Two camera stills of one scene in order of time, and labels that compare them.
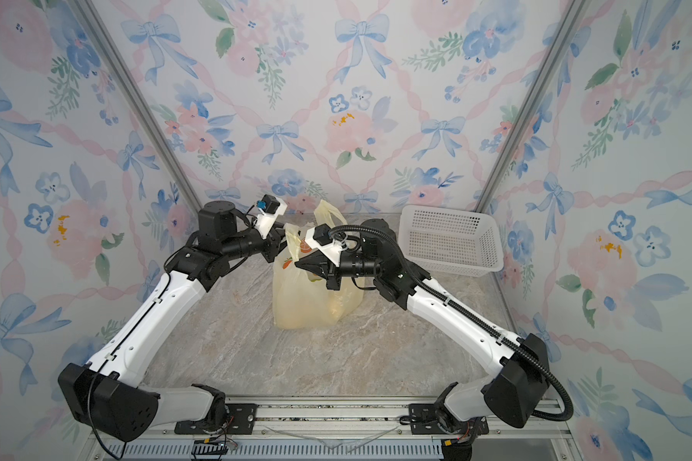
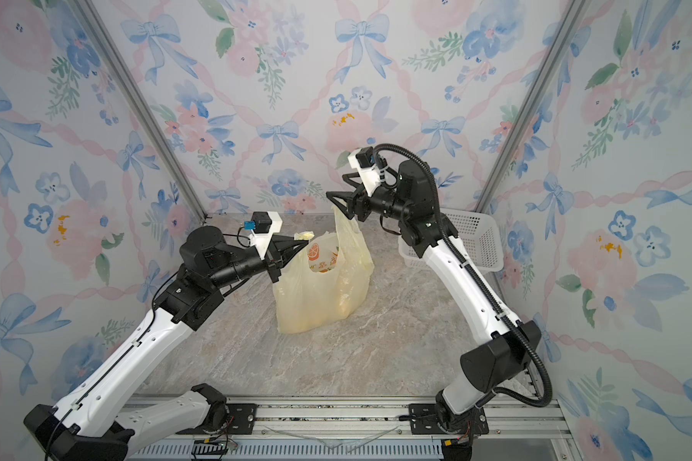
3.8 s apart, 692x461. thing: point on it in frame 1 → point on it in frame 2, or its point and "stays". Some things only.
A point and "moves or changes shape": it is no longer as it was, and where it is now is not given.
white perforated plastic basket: x=462 y=241 stays
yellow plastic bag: x=301 y=299 moves or changes shape
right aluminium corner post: x=576 y=12 stays
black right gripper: x=330 y=271 → x=357 y=201
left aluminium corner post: x=103 y=39 stays
